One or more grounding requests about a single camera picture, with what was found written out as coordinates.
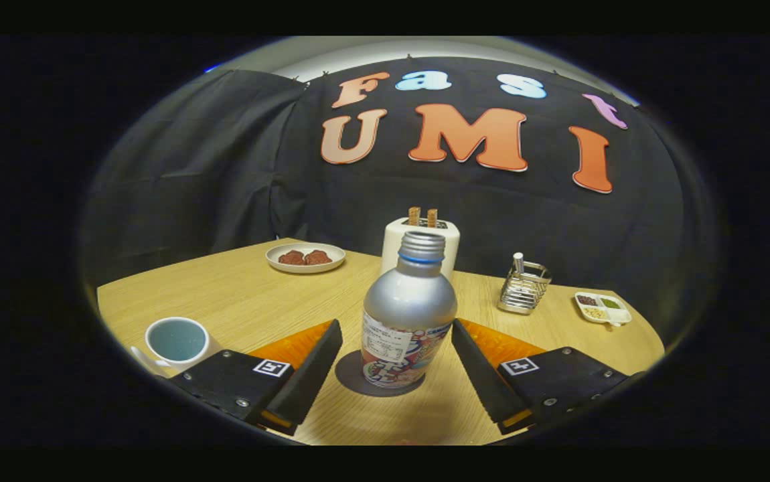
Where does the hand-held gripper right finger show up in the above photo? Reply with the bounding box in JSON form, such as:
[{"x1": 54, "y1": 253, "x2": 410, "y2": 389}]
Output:
[{"x1": 451, "y1": 318, "x2": 630, "y2": 436}]

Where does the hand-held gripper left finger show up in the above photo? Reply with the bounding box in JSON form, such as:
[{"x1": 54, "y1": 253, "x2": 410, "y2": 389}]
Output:
[{"x1": 169, "y1": 319, "x2": 344, "y2": 436}]

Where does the dark brown round coaster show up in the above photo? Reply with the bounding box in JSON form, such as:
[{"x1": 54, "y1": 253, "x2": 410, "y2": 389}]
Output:
[{"x1": 335, "y1": 350, "x2": 426, "y2": 398}]

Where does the silver juice bottle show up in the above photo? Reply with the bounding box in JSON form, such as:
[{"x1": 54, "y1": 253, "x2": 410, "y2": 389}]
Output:
[{"x1": 362, "y1": 230, "x2": 458, "y2": 389}]

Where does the white cup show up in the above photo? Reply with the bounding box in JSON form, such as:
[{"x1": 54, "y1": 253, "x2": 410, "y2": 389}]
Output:
[{"x1": 131, "y1": 317, "x2": 223, "y2": 377}]

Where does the wooden table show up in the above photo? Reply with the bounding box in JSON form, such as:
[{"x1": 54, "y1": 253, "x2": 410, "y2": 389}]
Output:
[{"x1": 97, "y1": 238, "x2": 666, "y2": 446}]

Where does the white round plate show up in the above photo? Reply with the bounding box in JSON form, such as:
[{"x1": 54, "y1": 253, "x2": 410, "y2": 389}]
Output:
[{"x1": 265, "y1": 242, "x2": 346, "y2": 274}]

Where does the white divided condiment dish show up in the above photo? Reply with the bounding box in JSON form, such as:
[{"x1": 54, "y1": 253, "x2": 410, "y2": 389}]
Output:
[{"x1": 574, "y1": 291, "x2": 633, "y2": 327}]

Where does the white toaster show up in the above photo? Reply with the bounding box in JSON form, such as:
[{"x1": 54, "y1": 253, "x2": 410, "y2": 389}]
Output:
[{"x1": 382, "y1": 217, "x2": 461, "y2": 282}]

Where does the metal wire holder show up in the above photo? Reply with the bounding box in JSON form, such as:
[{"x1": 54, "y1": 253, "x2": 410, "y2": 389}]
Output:
[{"x1": 497, "y1": 261, "x2": 552, "y2": 315}]

